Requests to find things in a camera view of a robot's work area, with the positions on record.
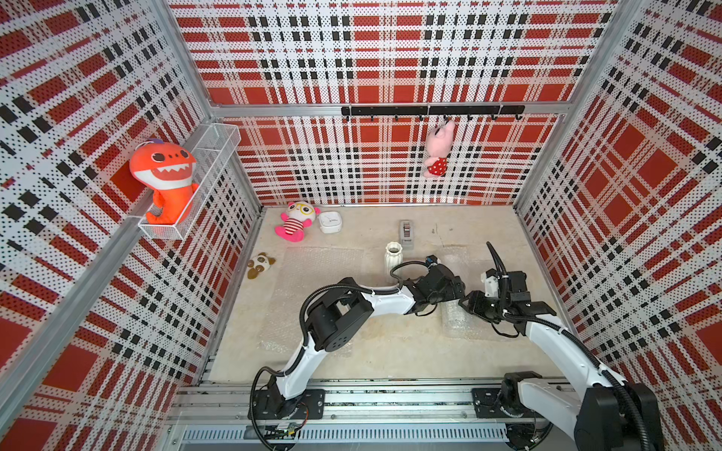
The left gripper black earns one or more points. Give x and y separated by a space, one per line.
460 289

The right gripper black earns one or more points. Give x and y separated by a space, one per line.
474 306

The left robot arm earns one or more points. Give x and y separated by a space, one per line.
331 316

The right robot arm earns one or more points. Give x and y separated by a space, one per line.
603 410

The small white ribbed vase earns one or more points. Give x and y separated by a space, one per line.
393 256

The white alarm clock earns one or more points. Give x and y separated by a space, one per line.
330 222

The pink pig plush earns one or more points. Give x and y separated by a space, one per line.
438 146

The pink striped plush doll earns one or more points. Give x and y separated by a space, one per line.
298 217

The brown white plush dog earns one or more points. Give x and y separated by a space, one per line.
262 262

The orange shark plush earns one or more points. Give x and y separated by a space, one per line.
168 169

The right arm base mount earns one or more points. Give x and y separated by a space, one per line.
486 402

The black hook rail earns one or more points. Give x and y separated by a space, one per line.
446 111

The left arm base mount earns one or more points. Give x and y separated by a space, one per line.
299 405

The clear acrylic wall shelf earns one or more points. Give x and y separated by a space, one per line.
220 187

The aluminium front rail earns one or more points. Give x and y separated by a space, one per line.
380 414

